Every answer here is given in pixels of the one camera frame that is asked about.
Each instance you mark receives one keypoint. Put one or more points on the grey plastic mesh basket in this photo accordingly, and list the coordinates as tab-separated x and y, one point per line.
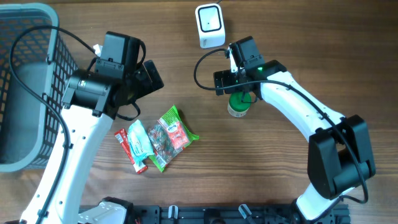
32	52

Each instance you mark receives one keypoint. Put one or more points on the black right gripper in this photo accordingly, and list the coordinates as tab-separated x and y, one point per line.
222	82

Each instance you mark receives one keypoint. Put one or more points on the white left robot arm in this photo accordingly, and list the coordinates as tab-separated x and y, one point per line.
91	101

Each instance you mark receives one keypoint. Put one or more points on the green gummy candy bag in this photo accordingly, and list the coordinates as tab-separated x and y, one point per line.
169	136

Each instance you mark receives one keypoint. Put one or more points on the red snack bar wrapper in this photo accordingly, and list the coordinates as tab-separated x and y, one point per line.
121	136

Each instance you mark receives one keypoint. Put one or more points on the white barcode scanner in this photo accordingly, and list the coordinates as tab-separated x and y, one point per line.
210	25

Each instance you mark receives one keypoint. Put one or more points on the mint green wipes pouch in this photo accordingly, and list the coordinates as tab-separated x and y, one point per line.
140	144

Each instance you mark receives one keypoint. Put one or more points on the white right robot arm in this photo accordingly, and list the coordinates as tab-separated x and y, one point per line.
340	156

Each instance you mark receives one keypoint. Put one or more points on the green lid spice jar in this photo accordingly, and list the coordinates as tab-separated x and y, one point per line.
239	104

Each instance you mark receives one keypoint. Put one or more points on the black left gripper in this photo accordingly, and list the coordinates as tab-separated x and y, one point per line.
152	78

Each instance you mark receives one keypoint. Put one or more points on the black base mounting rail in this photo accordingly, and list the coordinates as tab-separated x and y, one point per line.
268	214

